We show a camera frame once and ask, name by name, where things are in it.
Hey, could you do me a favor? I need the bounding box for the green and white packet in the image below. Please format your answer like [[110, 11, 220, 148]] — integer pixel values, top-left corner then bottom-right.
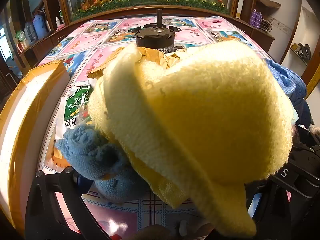
[[55, 80, 93, 140]]

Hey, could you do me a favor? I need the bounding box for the wooden wall shelf slab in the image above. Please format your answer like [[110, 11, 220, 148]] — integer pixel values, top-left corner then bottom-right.
[[257, 0, 282, 10]]

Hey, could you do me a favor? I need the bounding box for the cardboard box with yellow tape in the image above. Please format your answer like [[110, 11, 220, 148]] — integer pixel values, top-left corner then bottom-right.
[[0, 59, 72, 233]]

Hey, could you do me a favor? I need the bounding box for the black electric motor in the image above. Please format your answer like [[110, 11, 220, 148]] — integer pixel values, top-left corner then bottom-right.
[[128, 9, 181, 52]]

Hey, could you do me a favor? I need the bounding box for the blue fluffy towel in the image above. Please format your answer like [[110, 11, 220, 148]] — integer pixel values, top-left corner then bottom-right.
[[54, 124, 150, 203]]

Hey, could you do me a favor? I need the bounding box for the blue ribbed cloth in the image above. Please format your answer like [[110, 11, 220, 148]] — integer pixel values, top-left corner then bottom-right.
[[262, 58, 307, 107]]

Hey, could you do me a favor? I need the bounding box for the grey kettle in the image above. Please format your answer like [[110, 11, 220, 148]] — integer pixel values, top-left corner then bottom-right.
[[24, 21, 35, 43]]

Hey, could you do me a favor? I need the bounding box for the wooden display cabinet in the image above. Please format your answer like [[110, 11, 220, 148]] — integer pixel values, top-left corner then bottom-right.
[[15, 0, 66, 63]]

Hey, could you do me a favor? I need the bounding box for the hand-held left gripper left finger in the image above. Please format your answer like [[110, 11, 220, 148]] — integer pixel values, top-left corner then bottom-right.
[[25, 166, 110, 240]]

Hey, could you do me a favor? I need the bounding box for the blue thermos jug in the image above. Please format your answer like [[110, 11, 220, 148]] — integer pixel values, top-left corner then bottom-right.
[[32, 14, 48, 40]]

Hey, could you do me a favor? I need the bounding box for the yellow fluffy towel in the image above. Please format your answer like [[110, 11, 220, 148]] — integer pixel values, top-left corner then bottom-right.
[[87, 40, 297, 237]]

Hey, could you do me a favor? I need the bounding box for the yellow cracker packet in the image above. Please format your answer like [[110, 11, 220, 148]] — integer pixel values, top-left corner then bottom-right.
[[87, 47, 182, 80]]

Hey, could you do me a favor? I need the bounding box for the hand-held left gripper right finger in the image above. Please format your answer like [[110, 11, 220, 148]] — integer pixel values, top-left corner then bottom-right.
[[245, 179, 293, 240]]

